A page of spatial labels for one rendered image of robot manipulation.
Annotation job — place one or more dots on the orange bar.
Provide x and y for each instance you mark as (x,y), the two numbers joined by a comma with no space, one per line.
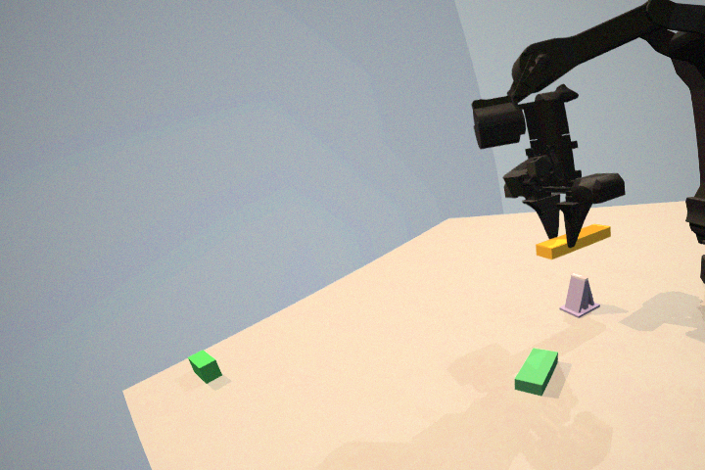
(558,247)

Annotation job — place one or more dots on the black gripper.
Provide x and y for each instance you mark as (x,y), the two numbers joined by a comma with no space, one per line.
(581,192)

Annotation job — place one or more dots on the green cube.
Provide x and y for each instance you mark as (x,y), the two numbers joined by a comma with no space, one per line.
(205,366)

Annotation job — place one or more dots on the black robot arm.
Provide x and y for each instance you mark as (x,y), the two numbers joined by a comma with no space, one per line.
(500,121)

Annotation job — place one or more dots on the green rectangular block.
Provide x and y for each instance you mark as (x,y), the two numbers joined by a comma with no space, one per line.
(536,372)

